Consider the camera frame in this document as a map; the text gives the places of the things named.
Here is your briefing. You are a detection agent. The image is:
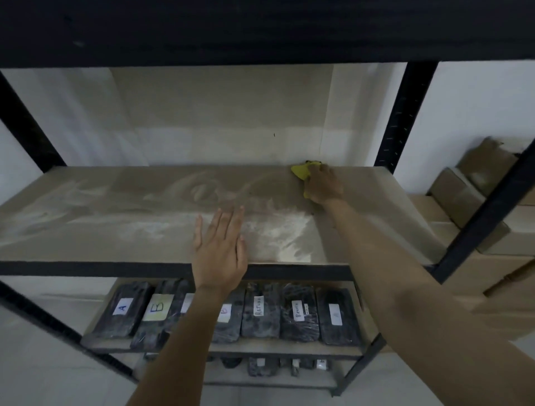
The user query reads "row of black wrapped packets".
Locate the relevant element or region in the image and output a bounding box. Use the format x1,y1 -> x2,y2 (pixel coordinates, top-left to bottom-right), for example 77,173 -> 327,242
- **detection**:
90,279 -> 363,351

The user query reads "person's right hand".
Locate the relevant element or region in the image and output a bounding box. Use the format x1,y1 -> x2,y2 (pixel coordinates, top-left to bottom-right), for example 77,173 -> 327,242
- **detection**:
303,163 -> 345,206

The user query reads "black metal shelving rack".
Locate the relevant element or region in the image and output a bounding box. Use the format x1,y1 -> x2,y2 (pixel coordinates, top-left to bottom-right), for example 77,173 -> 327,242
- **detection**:
0,0 -> 535,398

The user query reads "person's left forearm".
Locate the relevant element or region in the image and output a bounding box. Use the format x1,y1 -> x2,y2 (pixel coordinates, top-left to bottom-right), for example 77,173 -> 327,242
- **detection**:
125,284 -> 248,406

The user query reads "wooden shelf board with packets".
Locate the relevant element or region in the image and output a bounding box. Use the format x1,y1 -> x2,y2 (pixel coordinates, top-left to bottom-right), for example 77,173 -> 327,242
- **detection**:
81,279 -> 379,361

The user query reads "yellow cleaning cloth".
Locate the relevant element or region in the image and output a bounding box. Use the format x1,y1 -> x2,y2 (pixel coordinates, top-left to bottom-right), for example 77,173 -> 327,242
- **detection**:
290,160 -> 323,200

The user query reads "person's right forearm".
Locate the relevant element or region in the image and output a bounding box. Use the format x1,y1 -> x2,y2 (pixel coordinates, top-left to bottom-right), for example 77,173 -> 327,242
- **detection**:
321,198 -> 535,406

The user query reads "dusty wooden shelf board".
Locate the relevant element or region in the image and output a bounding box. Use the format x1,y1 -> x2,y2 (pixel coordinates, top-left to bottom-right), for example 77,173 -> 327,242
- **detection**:
0,165 -> 449,269

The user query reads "stack of brown cardboard boxes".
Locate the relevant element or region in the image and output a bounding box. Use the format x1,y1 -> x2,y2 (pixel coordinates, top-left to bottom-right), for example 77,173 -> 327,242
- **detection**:
407,136 -> 535,341

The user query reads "person's left hand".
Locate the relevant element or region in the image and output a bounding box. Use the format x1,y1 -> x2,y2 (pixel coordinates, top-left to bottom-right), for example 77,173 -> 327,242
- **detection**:
192,205 -> 250,292

